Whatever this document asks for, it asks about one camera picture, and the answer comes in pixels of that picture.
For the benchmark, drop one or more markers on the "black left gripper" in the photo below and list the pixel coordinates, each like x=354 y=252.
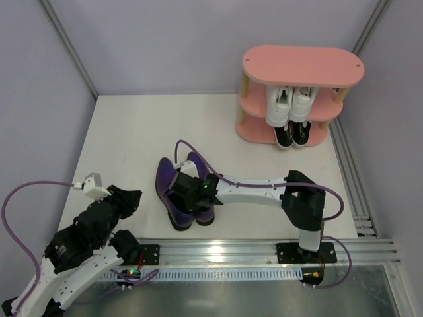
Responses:
x=118 y=201

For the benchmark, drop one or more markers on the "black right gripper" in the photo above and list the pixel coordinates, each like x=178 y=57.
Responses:
x=184 y=190

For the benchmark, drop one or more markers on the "purple loafer shoe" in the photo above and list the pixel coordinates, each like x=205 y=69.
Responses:
x=164 y=176
x=206 y=216

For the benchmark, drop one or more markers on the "black canvas sneaker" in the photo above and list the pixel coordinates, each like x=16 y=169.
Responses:
x=283 y=136
x=301 y=131

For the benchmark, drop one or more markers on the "white sneaker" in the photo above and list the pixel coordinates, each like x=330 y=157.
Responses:
x=278 y=104
x=302 y=101

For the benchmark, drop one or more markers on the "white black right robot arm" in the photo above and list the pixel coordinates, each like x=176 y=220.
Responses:
x=296 y=195

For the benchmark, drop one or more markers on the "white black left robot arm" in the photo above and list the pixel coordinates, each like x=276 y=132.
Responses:
x=79 y=254

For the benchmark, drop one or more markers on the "pink shoe shelf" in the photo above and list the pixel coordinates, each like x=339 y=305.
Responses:
x=333 y=70

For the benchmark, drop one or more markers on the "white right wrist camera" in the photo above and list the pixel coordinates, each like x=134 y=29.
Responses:
x=187 y=167

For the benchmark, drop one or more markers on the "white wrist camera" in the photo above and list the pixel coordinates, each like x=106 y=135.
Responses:
x=187 y=167
x=92 y=187

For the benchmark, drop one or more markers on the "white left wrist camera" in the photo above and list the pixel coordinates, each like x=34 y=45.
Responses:
x=92 y=187

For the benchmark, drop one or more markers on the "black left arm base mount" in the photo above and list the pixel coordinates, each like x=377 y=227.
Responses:
x=149 y=255

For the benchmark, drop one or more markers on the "white slotted cable duct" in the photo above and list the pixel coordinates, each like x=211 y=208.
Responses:
x=229 y=274

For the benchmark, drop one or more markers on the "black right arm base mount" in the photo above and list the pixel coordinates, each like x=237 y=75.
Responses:
x=291 y=253

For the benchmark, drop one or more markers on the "aluminium rail frame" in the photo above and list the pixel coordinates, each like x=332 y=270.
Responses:
x=243 y=253

